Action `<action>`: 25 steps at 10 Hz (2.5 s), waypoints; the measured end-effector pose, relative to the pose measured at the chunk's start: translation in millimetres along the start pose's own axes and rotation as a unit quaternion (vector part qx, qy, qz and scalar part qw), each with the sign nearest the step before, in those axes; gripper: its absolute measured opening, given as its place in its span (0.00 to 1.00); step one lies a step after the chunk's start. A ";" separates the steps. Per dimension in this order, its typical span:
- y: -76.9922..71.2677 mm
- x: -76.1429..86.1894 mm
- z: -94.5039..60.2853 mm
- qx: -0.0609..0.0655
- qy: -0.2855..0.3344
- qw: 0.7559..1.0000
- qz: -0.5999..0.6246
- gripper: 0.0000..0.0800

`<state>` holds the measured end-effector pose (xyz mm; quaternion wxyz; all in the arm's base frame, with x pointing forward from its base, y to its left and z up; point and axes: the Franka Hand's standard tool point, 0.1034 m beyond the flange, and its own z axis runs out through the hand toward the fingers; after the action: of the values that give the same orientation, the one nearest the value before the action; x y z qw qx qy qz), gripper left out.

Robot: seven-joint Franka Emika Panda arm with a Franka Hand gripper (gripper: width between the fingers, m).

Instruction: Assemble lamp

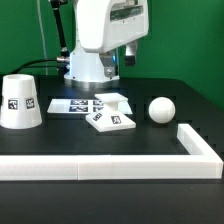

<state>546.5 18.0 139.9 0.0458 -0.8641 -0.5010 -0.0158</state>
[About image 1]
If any black cable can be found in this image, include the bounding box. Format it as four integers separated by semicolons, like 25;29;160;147
9;58;70;75

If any white L-shaped wall fence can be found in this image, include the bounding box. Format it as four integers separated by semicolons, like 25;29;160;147
0;124;223;181

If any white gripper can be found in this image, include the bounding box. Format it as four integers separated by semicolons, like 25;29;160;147
76;0;149;77

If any white lamp bulb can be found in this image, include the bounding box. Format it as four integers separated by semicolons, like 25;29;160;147
148;97;176;124

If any white lamp shade cone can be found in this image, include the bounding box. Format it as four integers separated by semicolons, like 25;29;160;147
0;74;42;129

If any white marker tag plate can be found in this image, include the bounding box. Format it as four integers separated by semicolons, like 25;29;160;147
46;98;133;116

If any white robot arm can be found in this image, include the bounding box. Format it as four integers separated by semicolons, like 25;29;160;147
64;0;149;88

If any white lamp base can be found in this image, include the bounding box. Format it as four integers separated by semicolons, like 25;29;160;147
86;93;136;132

